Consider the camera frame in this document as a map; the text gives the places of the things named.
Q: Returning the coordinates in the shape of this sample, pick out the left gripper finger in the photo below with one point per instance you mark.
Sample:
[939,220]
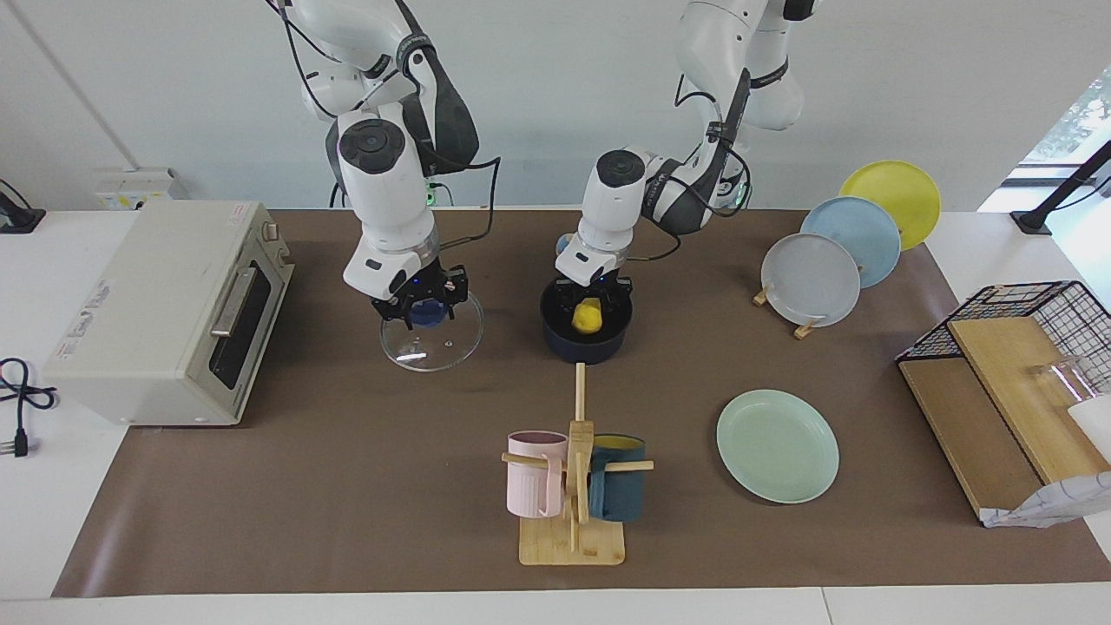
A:
[617,312]
[566,312]

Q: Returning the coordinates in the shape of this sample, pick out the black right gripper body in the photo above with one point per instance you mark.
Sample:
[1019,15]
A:
[425,285]

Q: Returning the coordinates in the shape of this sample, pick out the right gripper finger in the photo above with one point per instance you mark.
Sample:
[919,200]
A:
[454,305]
[399,317]

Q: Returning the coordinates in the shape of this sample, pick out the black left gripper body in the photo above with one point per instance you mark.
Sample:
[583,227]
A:
[599,286]

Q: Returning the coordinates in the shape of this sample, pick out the yellow potato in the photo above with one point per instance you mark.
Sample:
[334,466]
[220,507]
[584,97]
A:
[588,317]

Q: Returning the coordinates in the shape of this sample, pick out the glass lid with blue knob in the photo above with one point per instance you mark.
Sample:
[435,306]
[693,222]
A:
[434,347]

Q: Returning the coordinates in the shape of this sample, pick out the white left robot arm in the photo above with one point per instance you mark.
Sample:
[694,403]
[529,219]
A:
[612,208]

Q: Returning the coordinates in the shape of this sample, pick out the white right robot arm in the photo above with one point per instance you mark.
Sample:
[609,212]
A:
[382,200]

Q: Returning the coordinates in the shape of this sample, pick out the wooden plate rack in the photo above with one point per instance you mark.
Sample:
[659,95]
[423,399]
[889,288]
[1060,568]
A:
[805,330]

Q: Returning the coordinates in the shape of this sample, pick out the grey plate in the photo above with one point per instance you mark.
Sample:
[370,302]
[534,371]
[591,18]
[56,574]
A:
[809,279]

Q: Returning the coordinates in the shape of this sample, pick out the green plate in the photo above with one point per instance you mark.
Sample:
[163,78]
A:
[777,447]

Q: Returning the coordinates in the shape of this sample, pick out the light blue plate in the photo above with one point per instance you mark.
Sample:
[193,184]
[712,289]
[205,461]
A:
[868,234]

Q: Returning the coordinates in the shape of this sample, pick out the yellow plate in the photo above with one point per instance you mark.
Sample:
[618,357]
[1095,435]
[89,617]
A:
[898,187]

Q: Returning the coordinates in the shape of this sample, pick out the dark blue saucepan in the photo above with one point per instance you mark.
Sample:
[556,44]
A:
[586,347]

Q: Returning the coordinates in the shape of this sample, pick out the brown table mat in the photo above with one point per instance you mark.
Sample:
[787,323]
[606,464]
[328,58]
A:
[391,486]

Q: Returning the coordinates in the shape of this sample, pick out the pink mug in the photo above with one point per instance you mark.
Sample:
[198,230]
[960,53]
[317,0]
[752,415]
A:
[531,486]

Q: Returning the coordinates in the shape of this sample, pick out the dark teal mug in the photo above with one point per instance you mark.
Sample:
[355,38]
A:
[618,495]

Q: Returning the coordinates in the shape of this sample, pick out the wooden mug tree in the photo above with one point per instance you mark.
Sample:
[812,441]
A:
[573,542]

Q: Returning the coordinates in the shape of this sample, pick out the beige toaster oven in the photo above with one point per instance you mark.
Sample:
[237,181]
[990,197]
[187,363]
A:
[139,304]

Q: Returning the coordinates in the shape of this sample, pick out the white outlet box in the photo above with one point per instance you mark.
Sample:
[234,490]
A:
[130,187]

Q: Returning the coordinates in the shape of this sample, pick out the black table clamp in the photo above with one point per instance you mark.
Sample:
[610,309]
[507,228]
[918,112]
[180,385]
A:
[19,219]

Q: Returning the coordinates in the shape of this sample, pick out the clear glass cup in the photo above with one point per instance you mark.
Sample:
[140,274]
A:
[1063,378]

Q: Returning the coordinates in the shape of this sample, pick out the white patterned cloth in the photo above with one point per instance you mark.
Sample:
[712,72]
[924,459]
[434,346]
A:
[1063,499]

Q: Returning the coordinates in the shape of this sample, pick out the white cup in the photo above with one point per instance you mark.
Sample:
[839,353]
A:
[1095,425]

